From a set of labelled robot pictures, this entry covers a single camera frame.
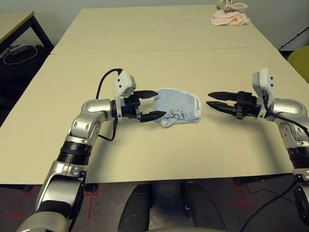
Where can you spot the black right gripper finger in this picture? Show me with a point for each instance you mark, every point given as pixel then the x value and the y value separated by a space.
pixel 224 96
pixel 224 108

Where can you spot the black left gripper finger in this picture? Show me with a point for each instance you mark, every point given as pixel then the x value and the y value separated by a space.
pixel 152 116
pixel 146 94

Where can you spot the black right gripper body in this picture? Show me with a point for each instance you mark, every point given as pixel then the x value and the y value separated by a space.
pixel 248 106

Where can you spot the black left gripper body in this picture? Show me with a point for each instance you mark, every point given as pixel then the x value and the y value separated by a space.
pixel 131 106

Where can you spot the light blue towel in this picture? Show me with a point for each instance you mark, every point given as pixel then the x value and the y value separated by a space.
pixel 178 106

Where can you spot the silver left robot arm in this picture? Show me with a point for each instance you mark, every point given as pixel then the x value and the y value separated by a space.
pixel 79 135

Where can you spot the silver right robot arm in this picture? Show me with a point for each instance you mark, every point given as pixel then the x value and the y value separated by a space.
pixel 289 113

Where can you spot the pink towel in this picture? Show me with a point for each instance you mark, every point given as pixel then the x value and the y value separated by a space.
pixel 227 19

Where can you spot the yellow green chair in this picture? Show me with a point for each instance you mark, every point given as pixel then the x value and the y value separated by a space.
pixel 300 62

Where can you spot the black table foot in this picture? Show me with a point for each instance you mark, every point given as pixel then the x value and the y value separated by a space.
pixel 89 188

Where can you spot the black robot left leg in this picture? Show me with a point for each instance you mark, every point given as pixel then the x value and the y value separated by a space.
pixel 135 212

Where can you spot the black robot leg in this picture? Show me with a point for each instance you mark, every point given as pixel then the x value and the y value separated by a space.
pixel 135 212
pixel 202 210

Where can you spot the black robot right leg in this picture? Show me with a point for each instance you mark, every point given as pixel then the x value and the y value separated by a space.
pixel 202 210

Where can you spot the beige robot torso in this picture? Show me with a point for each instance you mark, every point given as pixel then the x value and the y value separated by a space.
pixel 181 229

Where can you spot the white power strip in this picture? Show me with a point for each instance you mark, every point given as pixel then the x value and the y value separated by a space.
pixel 18 49

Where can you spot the black framed side table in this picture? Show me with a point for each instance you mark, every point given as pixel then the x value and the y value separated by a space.
pixel 21 24

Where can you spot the red tape cross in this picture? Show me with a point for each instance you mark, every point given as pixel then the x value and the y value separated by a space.
pixel 13 215

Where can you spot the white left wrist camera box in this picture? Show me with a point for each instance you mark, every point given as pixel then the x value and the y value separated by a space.
pixel 123 83

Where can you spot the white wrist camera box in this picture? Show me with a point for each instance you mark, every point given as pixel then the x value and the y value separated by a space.
pixel 264 82
pixel 123 83

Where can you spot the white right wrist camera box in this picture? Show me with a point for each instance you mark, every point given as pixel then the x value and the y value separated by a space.
pixel 264 82

